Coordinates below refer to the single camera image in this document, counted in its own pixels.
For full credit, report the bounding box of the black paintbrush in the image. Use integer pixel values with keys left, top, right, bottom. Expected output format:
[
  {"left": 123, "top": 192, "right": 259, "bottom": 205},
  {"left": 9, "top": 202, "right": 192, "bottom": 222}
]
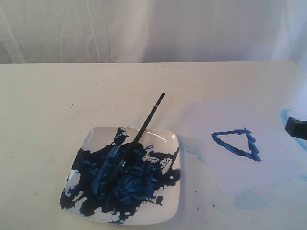
[{"left": 104, "top": 92, "right": 165, "bottom": 191}]

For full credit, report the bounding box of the white paper sheet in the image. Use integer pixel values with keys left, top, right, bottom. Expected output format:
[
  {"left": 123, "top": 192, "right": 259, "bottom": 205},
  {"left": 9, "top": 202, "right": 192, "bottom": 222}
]
[{"left": 183, "top": 98, "right": 305, "bottom": 196}]

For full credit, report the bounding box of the white plate with blue paint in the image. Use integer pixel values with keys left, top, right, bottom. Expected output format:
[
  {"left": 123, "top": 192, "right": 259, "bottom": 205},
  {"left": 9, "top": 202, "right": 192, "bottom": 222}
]
[{"left": 59, "top": 126, "right": 181, "bottom": 225}]

